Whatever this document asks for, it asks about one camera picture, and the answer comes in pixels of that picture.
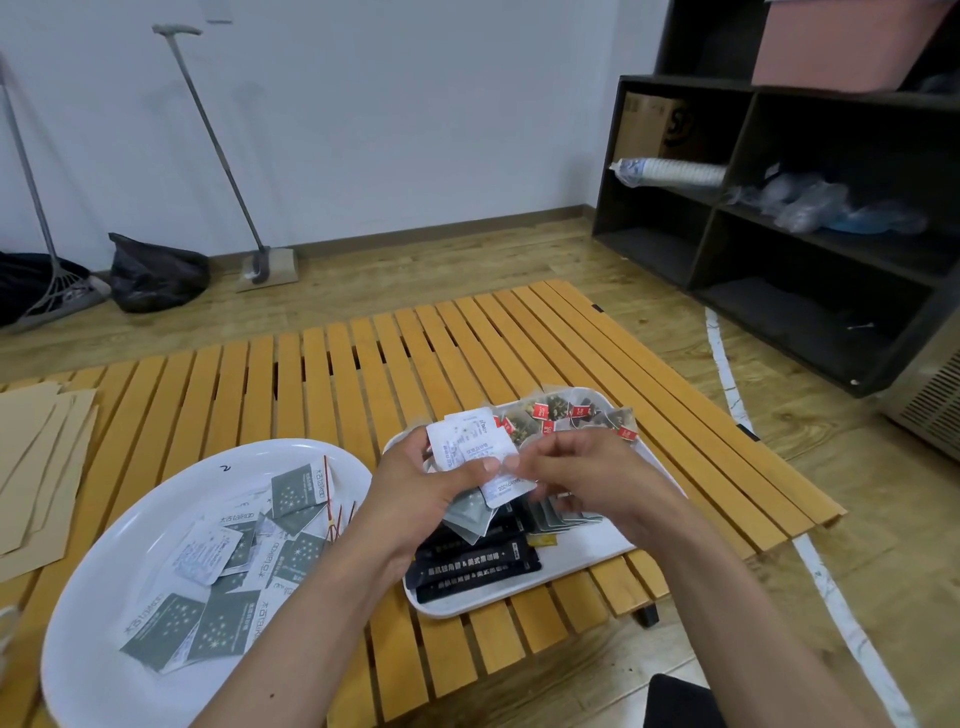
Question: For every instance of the row of tea bags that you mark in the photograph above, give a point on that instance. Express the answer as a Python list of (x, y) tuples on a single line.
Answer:
[(555, 412)]

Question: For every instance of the person's black trousers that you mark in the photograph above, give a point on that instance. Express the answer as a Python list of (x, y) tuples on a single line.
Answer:
[(682, 705)]

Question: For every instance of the white wall plate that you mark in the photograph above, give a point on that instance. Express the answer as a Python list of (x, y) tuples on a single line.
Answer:
[(217, 11)]

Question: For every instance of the person's right hand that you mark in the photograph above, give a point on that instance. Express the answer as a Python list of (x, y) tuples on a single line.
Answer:
[(607, 480)]

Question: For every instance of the white green sachets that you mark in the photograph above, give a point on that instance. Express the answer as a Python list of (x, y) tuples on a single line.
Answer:
[(225, 622)]

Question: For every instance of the person's right forearm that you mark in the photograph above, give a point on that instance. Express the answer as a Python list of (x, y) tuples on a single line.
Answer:
[(750, 637)]

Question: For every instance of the pink storage bin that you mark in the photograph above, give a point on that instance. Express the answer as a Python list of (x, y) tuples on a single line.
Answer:
[(840, 49)]

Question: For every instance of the large black bag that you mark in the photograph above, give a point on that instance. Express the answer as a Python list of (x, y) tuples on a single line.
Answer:
[(30, 285)]

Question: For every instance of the white floor tape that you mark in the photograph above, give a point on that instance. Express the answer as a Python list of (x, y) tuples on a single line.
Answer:
[(724, 367)]

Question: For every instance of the white plastic tray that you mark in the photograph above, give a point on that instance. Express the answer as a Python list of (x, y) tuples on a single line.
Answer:
[(592, 555)]

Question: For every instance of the black stick sachets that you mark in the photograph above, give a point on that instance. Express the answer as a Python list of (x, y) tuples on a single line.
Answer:
[(472, 562)]

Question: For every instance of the yellow sachet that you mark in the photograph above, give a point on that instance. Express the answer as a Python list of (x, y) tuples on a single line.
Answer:
[(541, 539)]

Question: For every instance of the sleeve of white paper cups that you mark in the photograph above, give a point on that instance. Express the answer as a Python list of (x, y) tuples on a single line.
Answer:
[(675, 172)]

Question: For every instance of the person's left forearm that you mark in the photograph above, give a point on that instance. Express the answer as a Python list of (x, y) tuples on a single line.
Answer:
[(292, 652)]

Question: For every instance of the stack of brown envelopes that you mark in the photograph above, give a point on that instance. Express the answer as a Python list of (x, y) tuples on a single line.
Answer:
[(37, 465)]

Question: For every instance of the brown cardboard box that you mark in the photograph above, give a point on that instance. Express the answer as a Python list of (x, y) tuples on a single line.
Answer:
[(645, 127)]

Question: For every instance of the small black garbage bag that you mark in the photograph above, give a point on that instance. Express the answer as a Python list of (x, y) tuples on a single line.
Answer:
[(157, 277)]

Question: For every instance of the bunch of tan rubber bands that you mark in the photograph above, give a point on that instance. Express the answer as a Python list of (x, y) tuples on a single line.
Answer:
[(334, 510)]

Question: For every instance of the black table leg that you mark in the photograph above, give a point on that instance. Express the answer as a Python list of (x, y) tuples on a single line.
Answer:
[(646, 616)]

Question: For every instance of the black shelf unit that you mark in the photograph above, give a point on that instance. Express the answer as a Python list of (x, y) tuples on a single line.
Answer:
[(802, 322)]

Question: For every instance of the white round bowl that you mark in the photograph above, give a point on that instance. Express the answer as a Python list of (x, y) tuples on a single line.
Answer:
[(112, 585)]

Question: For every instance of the person's left hand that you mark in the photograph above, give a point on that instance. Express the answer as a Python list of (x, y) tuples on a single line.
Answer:
[(405, 502)]

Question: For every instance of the grey white square sachets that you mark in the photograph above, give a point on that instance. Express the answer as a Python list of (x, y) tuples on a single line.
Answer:
[(559, 517)]

